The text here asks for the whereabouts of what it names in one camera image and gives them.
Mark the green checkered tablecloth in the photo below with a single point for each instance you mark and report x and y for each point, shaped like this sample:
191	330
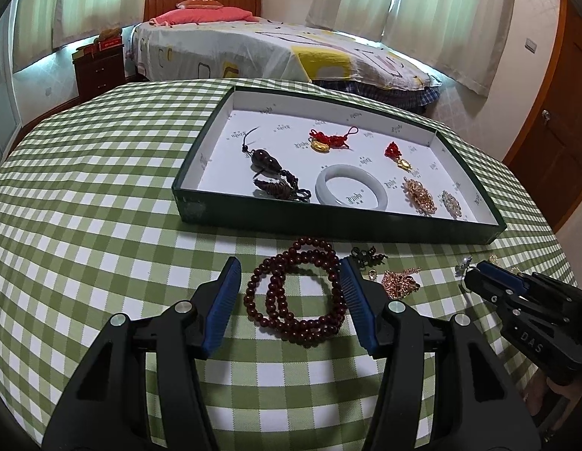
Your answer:
107	197

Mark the red knot gold ingot charm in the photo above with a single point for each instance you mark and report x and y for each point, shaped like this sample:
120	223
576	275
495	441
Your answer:
328	140

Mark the wall light switch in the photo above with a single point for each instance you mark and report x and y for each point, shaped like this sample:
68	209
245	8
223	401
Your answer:
531	45

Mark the rhinestone hair clip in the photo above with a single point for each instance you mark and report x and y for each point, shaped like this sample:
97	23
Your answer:
451	203

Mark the black knotted ornament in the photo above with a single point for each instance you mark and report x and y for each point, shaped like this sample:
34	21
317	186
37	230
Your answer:
366	256

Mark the gold crystal brooch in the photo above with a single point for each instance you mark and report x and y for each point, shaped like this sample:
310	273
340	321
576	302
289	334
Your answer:
419	195

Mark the dark green shallow box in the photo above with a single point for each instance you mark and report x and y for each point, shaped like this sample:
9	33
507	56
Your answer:
272	117

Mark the brown plush toy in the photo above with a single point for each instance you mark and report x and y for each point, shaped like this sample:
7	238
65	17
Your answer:
108	34

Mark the blue plaid bed skirt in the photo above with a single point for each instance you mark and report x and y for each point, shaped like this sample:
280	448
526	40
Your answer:
380	94

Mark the metal door knob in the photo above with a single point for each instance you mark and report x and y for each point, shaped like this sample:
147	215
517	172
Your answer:
546	115

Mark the brown wooden door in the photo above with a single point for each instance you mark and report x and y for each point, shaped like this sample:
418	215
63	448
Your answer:
559	159

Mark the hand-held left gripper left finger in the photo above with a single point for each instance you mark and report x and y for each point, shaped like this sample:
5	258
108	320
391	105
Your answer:
220	310

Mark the dark wooden gourd pendant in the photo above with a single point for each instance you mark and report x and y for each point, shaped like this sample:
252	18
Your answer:
265	162

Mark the small red knot gold charm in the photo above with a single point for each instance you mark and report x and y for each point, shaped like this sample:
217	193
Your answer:
393	150

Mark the pink pillow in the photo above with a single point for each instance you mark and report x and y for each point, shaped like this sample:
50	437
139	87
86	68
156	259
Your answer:
201	16

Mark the dark wooden nightstand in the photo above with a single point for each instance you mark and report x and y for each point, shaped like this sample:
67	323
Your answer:
99	75

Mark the patterned white bedsheet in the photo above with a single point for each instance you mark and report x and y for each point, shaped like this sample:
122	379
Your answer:
234	51

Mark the pale jade bangle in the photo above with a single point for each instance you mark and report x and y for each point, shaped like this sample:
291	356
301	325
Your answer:
326	188

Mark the person's right hand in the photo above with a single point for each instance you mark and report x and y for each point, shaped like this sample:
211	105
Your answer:
552	404

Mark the glass wardrobe door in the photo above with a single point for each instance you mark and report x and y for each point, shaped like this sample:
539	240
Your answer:
2	94

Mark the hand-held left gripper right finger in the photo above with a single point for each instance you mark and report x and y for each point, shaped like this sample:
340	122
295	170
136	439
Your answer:
361	310

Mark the yellow green box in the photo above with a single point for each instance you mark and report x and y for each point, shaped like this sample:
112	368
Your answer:
83	54

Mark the brown embroidered cushion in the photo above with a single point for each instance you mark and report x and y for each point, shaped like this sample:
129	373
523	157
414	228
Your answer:
199	3

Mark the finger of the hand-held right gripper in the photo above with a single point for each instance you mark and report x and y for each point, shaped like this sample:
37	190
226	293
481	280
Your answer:
483	289
502	276

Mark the red box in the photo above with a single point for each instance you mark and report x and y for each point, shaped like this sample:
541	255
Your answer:
107	46

